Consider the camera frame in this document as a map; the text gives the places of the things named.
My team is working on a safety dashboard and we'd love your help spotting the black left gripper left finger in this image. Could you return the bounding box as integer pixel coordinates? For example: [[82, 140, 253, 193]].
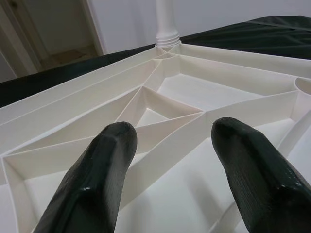
[[31, 121, 138, 233]]

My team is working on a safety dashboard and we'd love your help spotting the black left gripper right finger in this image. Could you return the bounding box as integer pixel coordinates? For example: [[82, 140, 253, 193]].
[[211, 116, 311, 233]]

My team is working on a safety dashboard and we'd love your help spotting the white plastic table top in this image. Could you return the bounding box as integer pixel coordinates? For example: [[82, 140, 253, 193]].
[[0, 42, 311, 233]]

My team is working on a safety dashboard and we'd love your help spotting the white plastic table leg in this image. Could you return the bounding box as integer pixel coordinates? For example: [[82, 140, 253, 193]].
[[155, 0, 181, 48]]

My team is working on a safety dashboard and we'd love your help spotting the white door frame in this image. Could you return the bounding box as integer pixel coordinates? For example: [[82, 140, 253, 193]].
[[0, 0, 107, 73]]

